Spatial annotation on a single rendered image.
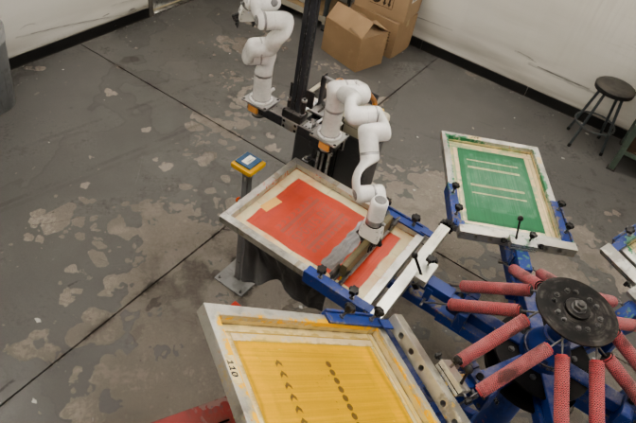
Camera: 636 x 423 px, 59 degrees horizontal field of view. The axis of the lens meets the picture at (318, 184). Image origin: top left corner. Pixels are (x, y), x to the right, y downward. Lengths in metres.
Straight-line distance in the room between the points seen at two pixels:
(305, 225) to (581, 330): 1.23
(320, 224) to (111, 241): 1.65
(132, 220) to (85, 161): 0.71
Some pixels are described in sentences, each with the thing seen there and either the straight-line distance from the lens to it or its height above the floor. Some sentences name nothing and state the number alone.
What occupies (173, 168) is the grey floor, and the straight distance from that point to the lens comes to 4.32.
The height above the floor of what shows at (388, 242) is 0.96.
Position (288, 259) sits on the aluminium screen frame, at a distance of 2.44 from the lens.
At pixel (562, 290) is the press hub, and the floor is 1.31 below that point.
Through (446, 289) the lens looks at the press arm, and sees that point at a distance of 2.46.
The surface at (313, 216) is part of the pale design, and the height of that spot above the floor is 0.96.
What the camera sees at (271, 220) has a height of 0.96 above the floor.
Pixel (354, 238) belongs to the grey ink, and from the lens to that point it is 2.62.
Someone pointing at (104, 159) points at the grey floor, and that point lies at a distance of 4.44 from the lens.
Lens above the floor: 2.85
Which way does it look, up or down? 42 degrees down
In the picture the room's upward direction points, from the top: 11 degrees clockwise
